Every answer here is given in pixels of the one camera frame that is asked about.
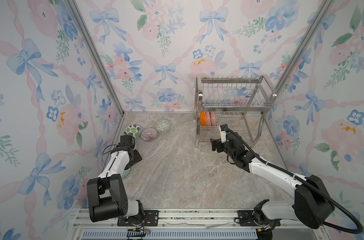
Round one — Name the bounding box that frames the pale green celadon bowl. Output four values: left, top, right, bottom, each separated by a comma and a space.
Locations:
122, 168, 131, 179

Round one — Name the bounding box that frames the dark patterned bowl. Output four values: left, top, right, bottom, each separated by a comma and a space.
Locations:
210, 112, 217, 126

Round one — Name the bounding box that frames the orange white bowl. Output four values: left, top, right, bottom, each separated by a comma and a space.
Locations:
200, 111, 207, 127

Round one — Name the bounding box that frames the pink purple bowl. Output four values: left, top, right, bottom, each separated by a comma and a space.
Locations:
205, 112, 212, 127

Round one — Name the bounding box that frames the green geometric pattern bowl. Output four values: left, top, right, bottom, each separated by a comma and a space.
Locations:
155, 119, 172, 133

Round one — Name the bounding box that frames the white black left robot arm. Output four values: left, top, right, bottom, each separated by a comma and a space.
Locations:
87, 135, 145, 226

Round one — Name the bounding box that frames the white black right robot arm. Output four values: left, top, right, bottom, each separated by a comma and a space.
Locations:
210, 132, 335, 229

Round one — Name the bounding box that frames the stainless steel dish rack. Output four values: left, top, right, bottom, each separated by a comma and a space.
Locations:
194, 75, 276, 147

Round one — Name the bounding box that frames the purple glass bowl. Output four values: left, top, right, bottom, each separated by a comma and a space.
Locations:
141, 128, 158, 142

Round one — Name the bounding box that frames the green leaf pattern bowl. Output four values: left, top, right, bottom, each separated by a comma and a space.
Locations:
124, 124, 142, 139

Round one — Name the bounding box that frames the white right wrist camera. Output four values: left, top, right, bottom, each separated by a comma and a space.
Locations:
219, 124, 228, 143

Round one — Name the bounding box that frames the black corrugated cable conduit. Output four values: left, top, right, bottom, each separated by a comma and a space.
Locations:
225, 127, 364, 235

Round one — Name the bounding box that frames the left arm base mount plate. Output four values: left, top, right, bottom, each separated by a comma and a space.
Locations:
117, 210, 160, 227

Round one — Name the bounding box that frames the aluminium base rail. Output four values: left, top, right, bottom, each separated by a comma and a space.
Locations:
68, 209, 330, 240

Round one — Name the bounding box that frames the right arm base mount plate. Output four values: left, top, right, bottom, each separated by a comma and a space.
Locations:
237, 209, 281, 227

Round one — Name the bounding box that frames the aluminium corner post right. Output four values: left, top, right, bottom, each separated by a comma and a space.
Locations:
273, 0, 334, 97

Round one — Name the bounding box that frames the aluminium corner post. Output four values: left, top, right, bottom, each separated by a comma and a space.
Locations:
273, 0, 334, 97
64, 0, 124, 117

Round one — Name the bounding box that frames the aluminium corner post left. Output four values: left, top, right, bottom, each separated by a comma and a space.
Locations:
64, 0, 124, 117

